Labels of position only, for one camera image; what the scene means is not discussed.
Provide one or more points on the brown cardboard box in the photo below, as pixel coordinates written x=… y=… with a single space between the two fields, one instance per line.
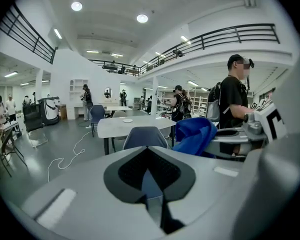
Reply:
x=62 y=112

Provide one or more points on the white table black legs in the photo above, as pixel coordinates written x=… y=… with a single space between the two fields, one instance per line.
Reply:
x=130 y=127

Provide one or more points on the oval wall mirror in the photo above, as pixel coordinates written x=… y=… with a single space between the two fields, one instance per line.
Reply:
x=108 y=93

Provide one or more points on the long black balcony railing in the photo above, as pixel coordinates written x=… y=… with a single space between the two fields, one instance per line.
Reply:
x=235 y=27

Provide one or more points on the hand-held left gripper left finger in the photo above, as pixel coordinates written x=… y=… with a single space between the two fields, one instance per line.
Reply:
x=90 y=196

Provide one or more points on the white and black machine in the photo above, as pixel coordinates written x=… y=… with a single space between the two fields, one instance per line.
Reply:
x=48 y=111

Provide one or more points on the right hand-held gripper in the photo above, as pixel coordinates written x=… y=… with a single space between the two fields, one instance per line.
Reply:
x=262 y=124

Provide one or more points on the small white table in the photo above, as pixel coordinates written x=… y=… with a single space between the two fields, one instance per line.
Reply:
x=120 y=108

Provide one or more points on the round ceiling light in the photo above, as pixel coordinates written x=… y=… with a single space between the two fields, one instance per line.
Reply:
x=76 y=6
x=142 y=18

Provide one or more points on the white shelving rack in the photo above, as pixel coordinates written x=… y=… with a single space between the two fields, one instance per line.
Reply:
x=197 y=101

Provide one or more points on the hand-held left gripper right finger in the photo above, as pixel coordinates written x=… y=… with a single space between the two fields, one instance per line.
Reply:
x=210 y=189

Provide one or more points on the black cantilever chair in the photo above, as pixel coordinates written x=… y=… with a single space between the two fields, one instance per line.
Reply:
x=32 y=116

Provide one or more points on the short black balcony railing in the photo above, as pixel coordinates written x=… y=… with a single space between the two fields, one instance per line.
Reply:
x=35 y=27

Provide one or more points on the white wall cabinet unit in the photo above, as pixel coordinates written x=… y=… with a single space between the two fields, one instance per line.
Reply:
x=77 y=101

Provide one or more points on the blue chair black legs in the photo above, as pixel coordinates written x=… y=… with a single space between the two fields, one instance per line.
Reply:
x=98 y=112

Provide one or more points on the white plate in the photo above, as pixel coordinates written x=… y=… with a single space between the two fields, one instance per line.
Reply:
x=127 y=120

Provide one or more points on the blue wiping cloth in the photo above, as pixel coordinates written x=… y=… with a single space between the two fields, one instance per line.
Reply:
x=192 y=134

